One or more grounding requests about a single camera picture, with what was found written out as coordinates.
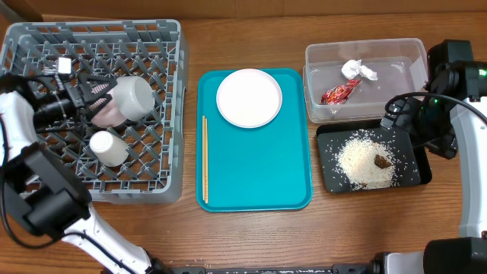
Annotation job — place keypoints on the teal serving tray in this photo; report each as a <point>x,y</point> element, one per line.
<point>267,168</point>

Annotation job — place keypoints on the grey bowl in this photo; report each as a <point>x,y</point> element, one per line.
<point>133,97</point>

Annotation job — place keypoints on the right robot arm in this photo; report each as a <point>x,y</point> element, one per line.
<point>455,76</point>

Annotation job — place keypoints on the white napkin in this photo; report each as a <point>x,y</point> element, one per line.
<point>353,68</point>

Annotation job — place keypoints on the grey plastic dish rack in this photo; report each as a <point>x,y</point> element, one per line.
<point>155,50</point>

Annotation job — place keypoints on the white cup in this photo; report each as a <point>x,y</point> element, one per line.
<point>108,148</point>

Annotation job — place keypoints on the brown food piece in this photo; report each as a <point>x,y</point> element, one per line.
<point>382,162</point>

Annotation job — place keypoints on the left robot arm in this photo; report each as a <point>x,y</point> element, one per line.
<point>42,200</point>

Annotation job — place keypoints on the white rice pile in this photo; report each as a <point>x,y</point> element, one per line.
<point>365,160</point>

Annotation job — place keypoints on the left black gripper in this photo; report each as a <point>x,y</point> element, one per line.
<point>88,106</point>

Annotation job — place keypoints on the small pink plate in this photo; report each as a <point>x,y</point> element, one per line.
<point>108,116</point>

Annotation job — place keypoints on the black tray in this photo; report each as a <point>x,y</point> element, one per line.
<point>331,137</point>

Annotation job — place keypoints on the large white plate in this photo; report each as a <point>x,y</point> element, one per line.
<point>249,98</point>

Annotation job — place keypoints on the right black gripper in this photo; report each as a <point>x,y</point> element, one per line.
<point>389,122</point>

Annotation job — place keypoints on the clear plastic bin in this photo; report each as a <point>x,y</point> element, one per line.
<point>400,64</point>

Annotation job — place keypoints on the red snack wrapper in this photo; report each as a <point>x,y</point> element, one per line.
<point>339,94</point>

